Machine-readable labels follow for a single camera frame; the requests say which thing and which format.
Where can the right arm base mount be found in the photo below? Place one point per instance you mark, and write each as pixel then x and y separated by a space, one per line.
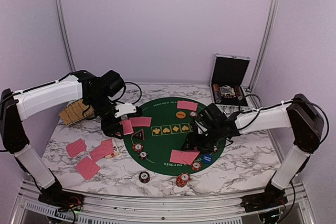
pixel 261 201

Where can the black poker chip stack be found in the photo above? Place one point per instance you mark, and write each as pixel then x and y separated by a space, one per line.
pixel 144 177

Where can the blue small blind button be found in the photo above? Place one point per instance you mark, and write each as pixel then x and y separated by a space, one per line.
pixel 207 159

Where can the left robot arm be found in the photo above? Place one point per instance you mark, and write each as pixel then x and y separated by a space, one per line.
pixel 17 106

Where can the red card pile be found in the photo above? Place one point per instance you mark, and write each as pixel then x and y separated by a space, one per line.
pixel 87 168
pixel 76 147

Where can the right aluminium frame post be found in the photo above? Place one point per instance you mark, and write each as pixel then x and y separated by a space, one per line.
pixel 270 20

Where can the left aluminium frame post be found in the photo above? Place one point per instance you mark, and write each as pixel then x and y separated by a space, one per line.
pixel 64 35

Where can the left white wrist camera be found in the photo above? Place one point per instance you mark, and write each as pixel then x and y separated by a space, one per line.
pixel 128 109

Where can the aluminium poker chip case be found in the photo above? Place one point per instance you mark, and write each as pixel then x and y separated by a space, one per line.
pixel 226 82

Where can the round green poker mat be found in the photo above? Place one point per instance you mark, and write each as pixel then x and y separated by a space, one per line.
pixel 166 133

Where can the aluminium frame post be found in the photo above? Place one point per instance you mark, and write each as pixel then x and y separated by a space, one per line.
pixel 64 35
pixel 270 20

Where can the playing card box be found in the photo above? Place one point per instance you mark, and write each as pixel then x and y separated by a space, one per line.
pixel 115 151

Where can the red poker chip stack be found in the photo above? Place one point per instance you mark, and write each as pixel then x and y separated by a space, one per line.
pixel 182 179

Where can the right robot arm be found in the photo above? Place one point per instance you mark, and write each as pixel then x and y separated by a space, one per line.
pixel 306 119

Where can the red card pile front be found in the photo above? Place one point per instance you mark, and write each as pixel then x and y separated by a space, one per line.
pixel 87 168

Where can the black triangular dealer button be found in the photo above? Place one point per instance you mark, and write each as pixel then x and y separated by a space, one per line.
pixel 139 135

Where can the front aluminium rail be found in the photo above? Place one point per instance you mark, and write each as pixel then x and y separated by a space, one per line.
pixel 220 208

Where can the woven bamboo tray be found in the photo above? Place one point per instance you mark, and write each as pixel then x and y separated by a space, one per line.
pixel 75 112

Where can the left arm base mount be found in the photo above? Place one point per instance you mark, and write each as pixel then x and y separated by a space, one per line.
pixel 64 200

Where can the orange big blind button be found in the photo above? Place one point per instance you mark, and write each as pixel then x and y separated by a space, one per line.
pixel 181 115

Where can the red playing card deck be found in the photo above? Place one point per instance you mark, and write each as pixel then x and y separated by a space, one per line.
pixel 104 149

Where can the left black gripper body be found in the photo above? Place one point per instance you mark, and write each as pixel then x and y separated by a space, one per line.
pixel 99 105

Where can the red playing card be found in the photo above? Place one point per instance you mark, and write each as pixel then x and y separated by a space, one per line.
pixel 127 127

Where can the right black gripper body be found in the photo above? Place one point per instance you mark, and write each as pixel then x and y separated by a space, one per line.
pixel 206 143

